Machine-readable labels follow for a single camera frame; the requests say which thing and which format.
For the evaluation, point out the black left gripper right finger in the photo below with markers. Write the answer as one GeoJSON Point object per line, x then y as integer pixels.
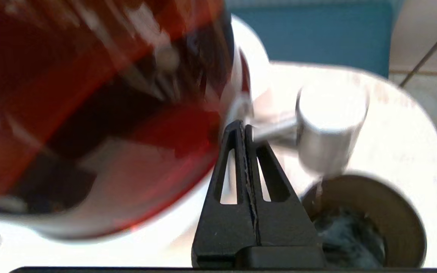
{"type": "Point", "coordinates": [283, 227]}

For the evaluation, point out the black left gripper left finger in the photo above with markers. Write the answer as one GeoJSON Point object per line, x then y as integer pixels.
{"type": "Point", "coordinates": [222, 231]}

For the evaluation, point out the black tapered cup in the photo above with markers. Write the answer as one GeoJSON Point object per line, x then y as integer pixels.
{"type": "Point", "coordinates": [374, 220]}

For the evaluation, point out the large tea dispenser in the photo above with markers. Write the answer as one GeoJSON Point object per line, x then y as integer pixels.
{"type": "Point", "coordinates": [89, 113]}

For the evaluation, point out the dark blue seat cushion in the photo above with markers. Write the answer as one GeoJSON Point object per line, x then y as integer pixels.
{"type": "Point", "coordinates": [317, 38]}

